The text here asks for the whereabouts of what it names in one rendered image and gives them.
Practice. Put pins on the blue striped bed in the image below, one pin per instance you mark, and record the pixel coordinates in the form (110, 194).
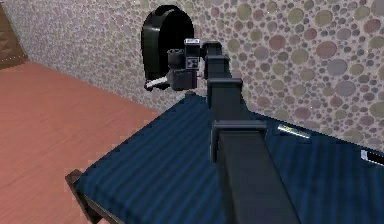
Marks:
(160, 166)

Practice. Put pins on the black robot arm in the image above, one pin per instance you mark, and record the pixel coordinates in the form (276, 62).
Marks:
(243, 173)

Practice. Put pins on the pale slim pen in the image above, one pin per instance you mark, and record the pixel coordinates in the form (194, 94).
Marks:
(294, 131)

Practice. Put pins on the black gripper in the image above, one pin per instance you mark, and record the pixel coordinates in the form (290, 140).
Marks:
(180, 78)

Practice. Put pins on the black and white phone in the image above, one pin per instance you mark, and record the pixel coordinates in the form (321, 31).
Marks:
(372, 157)

